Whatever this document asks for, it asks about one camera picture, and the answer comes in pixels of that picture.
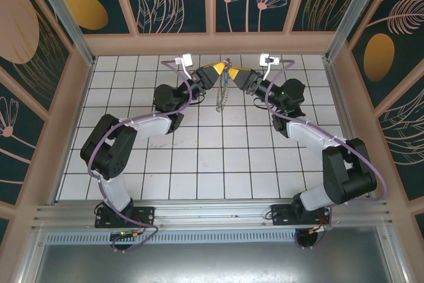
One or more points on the aluminium table edge rail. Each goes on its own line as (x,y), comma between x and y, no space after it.
(336,90)

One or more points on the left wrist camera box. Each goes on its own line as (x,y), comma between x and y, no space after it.
(185,60)

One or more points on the dark panel single flower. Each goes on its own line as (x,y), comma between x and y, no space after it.
(16,150)

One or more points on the dark panel gold lines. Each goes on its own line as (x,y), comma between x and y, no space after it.
(20,14)

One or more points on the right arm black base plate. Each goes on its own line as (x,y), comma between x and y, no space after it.
(278,215)

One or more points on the grey metal sheet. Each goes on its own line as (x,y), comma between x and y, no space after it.
(212,263)

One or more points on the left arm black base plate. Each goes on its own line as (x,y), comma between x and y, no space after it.
(145,213)

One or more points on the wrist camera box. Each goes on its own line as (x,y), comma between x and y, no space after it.
(185,60)
(266,59)

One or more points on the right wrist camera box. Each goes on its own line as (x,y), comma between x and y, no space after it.
(266,59)

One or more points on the silver keyring with many rings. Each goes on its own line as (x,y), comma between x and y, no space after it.
(219,105)

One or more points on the dark panel oval and feathers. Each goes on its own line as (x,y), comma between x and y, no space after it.
(381,57)

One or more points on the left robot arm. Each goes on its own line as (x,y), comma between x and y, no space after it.
(145,125)

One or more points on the aluminium frame post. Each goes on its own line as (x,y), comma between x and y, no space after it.
(349,14)
(63,14)

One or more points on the aluminium mounting rail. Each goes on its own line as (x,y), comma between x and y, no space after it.
(212,211)

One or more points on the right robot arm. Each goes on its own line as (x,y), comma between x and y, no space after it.
(308,134)

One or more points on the dark panel pink leaves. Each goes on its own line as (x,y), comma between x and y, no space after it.
(407,150)

